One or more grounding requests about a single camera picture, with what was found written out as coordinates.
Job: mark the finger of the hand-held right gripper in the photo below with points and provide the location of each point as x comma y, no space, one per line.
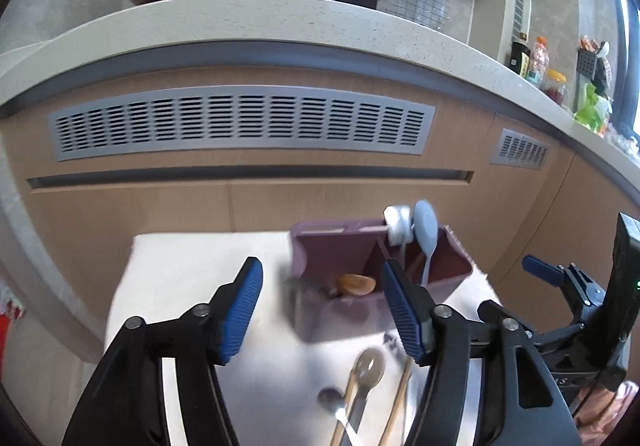
550,338
542,270

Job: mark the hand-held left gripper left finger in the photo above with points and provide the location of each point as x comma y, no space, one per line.
242,311

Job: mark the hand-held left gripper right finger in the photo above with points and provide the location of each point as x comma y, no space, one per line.
402,316

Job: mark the metal spoon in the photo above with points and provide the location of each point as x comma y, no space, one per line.
368,365

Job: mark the wooden chopstick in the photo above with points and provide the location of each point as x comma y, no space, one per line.
396,401
345,411

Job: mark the mauve plastic utensil holder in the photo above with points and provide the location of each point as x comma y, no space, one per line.
345,246

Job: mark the small dark-headed spoon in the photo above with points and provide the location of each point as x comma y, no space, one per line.
330,398

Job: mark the person's right hand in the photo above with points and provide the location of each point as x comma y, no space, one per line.
607,408

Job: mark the brown wooden spoon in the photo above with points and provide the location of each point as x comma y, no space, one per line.
356,285

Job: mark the cream white table cloth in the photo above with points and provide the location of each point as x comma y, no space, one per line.
190,271

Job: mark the white plastic spoon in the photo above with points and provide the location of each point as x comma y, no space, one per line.
398,222

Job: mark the grey-blue plastic spoon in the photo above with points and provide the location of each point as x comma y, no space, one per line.
425,223

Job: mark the kitchen counter with wooden cabinets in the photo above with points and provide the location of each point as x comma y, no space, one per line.
200,206

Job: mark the short grey vent grille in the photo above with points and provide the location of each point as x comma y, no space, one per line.
520,148

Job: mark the small wrapped packets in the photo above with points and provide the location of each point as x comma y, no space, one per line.
622,138

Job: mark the green plastic bag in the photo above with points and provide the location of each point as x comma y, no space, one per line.
592,108

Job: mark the yellow-lidded jar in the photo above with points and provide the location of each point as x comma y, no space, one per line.
555,88

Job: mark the long grey vent grille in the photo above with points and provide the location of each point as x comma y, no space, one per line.
240,123

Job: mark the clear bottle with orange cap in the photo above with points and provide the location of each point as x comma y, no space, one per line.
539,60

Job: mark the dark sauce bottle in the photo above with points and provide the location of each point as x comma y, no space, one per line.
519,56

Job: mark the window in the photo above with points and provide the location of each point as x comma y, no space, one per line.
627,50

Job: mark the red floor mat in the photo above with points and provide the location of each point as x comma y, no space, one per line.
7,336

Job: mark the black wall utensil rack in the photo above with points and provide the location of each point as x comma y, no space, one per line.
592,63

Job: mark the white wall vent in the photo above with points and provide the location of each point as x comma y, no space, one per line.
519,13

